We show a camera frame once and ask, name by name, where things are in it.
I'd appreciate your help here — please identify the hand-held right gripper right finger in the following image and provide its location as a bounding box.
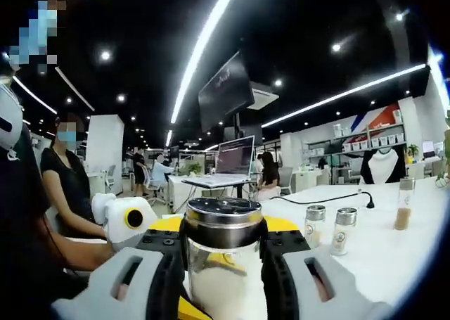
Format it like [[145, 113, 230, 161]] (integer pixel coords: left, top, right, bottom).
[[260, 215, 392, 320]]

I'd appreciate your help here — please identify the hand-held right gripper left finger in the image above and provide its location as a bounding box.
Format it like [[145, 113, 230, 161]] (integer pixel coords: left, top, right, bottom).
[[51, 217, 187, 320]]

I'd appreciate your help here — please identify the black ceiling-hung monitor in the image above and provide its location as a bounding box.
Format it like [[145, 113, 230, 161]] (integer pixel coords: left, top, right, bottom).
[[198, 50, 255, 134]]

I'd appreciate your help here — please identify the grey office chair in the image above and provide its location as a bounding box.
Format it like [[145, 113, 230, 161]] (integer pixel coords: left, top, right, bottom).
[[279, 167, 295, 196]]

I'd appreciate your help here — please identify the green potted plant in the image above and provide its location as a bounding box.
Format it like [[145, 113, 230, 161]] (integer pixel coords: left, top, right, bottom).
[[435, 160, 450, 190]]

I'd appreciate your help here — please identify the ceiling air conditioner unit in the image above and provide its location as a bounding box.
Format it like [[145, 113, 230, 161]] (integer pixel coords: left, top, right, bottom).
[[245, 80, 281, 110]]

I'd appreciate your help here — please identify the black power cable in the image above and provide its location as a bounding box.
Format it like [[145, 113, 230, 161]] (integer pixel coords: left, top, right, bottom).
[[269, 191, 376, 210]]

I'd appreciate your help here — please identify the white worn device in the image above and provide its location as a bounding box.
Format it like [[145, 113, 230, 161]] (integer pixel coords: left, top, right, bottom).
[[0, 82, 25, 152]]

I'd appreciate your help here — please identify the silver laptop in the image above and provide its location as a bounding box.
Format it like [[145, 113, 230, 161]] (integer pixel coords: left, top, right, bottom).
[[181, 135, 256, 189]]

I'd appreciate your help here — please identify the curved linear ceiling light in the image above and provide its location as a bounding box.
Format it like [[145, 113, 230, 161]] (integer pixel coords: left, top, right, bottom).
[[261, 63, 427, 129]]

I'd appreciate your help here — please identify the person's dark clothing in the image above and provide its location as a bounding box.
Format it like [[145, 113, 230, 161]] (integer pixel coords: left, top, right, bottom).
[[0, 122, 92, 320]]

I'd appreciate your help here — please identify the short white-filled seasoning bottle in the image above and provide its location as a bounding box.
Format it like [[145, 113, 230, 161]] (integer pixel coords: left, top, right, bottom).
[[329, 207, 359, 257]]

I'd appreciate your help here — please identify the short beige-filled seasoning bottle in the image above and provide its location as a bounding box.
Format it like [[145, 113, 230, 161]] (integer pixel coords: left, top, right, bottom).
[[304, 204, 327, 250]]

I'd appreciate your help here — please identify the group of ceiling spotlights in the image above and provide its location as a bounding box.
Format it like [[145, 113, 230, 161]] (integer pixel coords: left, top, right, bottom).
[[63, 12, 405, 138]]

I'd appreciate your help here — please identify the white office chair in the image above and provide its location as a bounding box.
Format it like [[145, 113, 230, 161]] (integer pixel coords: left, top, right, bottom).
[[104, 164, 117, 191]]

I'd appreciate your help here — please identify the tall white-filled seasoning bottle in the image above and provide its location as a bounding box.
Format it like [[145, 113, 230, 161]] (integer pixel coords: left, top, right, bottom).
[[181, 196, 270, 320]]

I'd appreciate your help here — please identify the tall brown-filled seasoning bottle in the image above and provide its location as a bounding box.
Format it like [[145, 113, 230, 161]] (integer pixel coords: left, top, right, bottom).
[[393, 177, 416, 231]]

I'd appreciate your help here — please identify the straight linear ceiling light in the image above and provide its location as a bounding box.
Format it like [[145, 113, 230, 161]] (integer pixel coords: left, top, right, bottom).
[[170, 0, 244, 124]]

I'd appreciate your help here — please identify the grey storage shelf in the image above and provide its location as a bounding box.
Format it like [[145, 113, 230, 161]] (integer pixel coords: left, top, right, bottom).
[[305, 122, 408, 159]]

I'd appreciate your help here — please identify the row of white storage boxes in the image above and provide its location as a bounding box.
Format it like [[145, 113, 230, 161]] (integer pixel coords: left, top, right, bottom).
[[342, 133, 406, 153]]

